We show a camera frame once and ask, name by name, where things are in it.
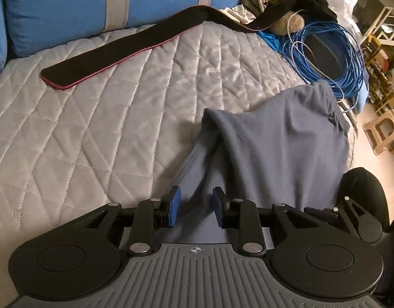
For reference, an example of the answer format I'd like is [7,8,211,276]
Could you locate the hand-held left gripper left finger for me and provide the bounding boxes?
[85,185,182,258]

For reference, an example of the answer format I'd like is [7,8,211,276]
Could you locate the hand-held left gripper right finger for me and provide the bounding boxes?
[212,186,310,258]

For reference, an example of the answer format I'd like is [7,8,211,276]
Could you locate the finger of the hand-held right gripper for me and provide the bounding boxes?
[304,196,382,245]

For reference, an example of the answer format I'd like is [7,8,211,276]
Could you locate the grey-blue fleece pants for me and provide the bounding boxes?
[173,82,354,245]

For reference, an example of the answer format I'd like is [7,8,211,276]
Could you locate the beige plastic stool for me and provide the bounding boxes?
[364,109,394,157]

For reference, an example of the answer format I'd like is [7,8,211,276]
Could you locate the cluttered storage shelf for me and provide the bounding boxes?
[364,34,394,118]

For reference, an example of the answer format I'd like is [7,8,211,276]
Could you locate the white metal rack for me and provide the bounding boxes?
[360,5,394,58]

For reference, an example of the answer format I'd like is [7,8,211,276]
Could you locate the small brown plush toy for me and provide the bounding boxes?
[270,10,306,36]

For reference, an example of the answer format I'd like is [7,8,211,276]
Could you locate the white crumpled cloth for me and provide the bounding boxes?
[221,4,257,24]

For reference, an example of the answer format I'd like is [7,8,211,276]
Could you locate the blue cable coil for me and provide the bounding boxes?
[261,21,368,113]

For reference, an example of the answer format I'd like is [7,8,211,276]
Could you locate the black red-edged strap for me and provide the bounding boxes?
[40,0,310,91]

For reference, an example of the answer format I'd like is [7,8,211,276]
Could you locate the white cable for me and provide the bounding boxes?
[287,9,356,114]

